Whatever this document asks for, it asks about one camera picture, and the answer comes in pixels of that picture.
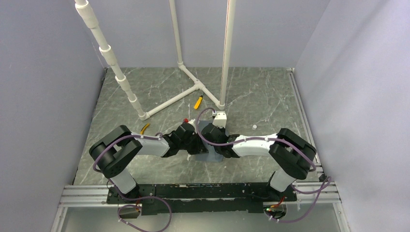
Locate white PVC pipe frame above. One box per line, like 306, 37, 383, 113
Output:
74, 0, 228, 120

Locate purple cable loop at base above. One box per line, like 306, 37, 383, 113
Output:
117, 196, 173, 232

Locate yellow handled pliers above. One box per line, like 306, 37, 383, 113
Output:
140, 123, 150, 134

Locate white pipe with red stripe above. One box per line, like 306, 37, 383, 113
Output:
219, 0, 236, 109

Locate grey-blue envelope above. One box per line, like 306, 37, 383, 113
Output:
193, 133, 224, 162

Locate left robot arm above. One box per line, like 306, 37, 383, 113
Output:
89, 122, 208, 194

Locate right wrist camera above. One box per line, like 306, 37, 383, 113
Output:
212, 111, 227, 129

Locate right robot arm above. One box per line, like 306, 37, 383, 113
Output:
200, 123, 317, 194

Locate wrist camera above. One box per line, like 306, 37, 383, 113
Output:
183, 118, 196, 128
212, 111, 227, 129

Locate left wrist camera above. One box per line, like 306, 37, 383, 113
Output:
183, 118, 196, 128

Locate aluminium extrusion frame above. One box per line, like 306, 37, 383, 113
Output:
51, 182, 351, 232

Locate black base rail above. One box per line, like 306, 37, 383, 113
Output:
107, 182, 297, 216

